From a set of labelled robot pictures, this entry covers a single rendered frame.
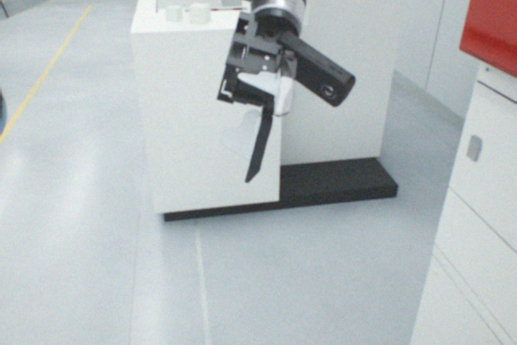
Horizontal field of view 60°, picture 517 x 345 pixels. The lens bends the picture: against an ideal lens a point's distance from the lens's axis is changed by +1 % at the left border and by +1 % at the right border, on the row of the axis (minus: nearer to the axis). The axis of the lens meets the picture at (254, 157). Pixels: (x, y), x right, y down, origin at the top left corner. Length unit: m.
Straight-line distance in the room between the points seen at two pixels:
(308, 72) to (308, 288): 1.48
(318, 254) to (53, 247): 1.24
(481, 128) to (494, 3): 0.20
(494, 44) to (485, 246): 0.32
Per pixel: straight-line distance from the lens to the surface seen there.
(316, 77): 0.58
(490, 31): 0.68
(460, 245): 0.87
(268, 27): 0.61
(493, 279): 0.82
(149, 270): 2.10
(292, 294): 1.95
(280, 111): 0.44
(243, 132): 0.58
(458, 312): 0.93
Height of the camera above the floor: 1.42
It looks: 30 degrees down
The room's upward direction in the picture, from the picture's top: straight up
